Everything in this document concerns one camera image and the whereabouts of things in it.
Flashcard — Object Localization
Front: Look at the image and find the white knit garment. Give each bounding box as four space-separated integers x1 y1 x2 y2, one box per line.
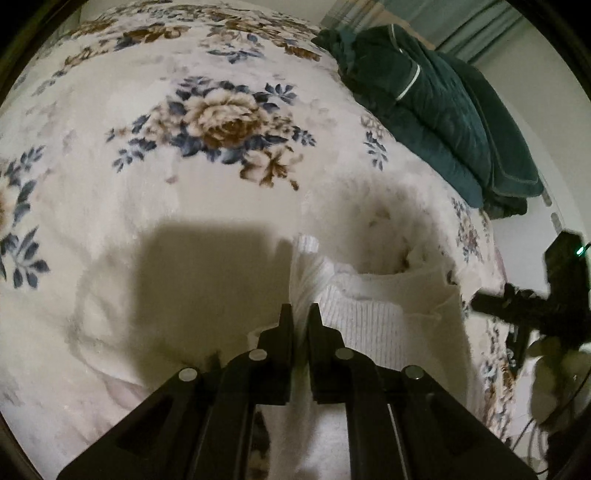
260 235 483 479

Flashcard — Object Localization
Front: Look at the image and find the white curved headboard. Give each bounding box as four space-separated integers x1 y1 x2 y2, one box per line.
479 91 578 296

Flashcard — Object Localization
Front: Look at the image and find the dark green folded blanket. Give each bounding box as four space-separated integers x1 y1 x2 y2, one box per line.
312 24 544 219

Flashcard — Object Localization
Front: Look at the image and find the floral bed blanket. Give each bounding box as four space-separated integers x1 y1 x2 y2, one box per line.
1 1 514 479

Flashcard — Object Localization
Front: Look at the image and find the grey-green curtain right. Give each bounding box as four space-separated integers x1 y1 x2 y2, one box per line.
321 0 525 63

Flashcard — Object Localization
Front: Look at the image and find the black cable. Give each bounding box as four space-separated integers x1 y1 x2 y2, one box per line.
510 359 591 476

